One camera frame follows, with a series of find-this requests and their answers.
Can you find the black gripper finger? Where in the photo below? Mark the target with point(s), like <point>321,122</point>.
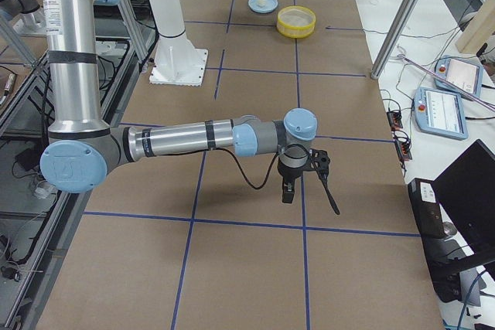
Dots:
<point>287,192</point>
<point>332,201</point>

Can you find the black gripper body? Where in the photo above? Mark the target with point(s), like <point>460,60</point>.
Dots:
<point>288,173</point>

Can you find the second robot arm grey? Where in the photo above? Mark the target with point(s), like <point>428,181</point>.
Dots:
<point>30,12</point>

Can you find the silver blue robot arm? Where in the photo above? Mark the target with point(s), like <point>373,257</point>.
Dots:
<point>83,148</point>

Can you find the yellow bamboo steamer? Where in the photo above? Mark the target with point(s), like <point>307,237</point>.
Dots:
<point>296,22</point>

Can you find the orange connector block lower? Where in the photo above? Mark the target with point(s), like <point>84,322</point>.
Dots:
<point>403,148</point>

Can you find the orange connector block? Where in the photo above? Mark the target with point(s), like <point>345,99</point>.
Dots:
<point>395,120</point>
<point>403,148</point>

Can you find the orange connector block upper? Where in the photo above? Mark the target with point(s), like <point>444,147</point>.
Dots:
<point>395,120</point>

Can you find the black box device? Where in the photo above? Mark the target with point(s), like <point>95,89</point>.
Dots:
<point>426,209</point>

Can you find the near teach pendant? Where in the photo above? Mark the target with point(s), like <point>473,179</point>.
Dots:
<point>440,113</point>

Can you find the teach pendant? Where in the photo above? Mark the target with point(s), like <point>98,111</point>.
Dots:
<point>440,113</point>
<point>462,73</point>

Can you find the black laptop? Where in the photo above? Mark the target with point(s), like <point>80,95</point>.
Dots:
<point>465,190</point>

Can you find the light blue plate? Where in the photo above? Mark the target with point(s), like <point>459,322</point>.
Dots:
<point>273,6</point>

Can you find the far teach pendant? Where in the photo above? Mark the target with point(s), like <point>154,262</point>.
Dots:
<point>462,73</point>

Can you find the metal rod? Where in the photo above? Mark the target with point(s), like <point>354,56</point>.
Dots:
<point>463,93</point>

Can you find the wooden beam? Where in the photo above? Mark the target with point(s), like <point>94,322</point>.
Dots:
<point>479,29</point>

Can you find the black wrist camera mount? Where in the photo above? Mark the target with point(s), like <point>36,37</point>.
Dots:
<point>320,163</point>

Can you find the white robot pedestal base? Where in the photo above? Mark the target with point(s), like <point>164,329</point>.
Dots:
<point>176,60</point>

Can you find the aluminium frame post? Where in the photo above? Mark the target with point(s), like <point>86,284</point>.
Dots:
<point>405,9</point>

